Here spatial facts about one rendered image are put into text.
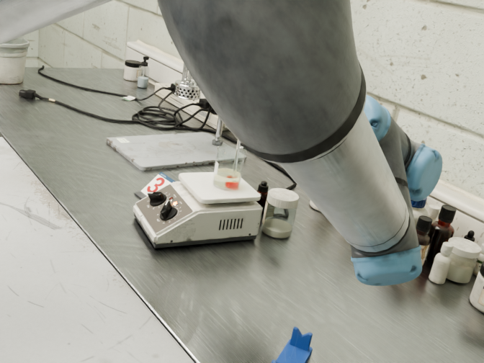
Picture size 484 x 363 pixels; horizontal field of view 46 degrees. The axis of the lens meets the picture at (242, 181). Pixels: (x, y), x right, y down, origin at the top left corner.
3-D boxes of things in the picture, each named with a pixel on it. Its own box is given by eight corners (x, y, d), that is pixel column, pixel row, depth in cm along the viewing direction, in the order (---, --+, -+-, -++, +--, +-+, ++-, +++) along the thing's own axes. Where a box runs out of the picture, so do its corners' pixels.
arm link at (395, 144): (391, 164, 62) (421, 195, 70) (376, 78, 66) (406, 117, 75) (325, 184, 65) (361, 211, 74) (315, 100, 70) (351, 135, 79)
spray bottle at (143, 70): (142, 85, 201) (145, 55, 197) (150, 88, 199) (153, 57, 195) (135, 86, 198) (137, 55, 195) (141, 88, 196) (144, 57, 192)
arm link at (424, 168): (435, 138, 72) (453, 162, 78) (363, 114, 79) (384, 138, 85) (406, 194, 71) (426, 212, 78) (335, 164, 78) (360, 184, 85)
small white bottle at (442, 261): (446, 286, 100) (458, 249, 98) (430, 283, 100) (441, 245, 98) (442, 277, 103) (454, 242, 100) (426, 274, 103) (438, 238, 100)
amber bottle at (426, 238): (396, 260, 106) (410, 213, 103) (413, 258, 108) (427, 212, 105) (410, 271, 103) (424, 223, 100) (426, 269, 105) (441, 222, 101)
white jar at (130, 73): (122, 80, 203) (124, 62, 201) (124, 76, 209) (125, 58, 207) (140, 82, 204) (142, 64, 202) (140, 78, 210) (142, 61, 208)
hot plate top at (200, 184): (200, 204, 97) (201, 199, 96) (176, 176, 106) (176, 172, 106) (262, 201, 102) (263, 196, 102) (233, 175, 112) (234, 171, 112)
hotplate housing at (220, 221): (153, 251, 95) (158, 208, 93) (131, 216, 106) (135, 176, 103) (268, 240, 106) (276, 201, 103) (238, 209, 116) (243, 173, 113)
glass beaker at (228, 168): (225, 195, 101) (232, 153, 98) (204, 184, 104) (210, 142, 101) (248, 189, 105) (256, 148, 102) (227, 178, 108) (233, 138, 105)
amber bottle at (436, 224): (441, 267, 107) (459, 214, 103) (418, 258, 108) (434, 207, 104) (446, 259, 110) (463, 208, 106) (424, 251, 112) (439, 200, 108)
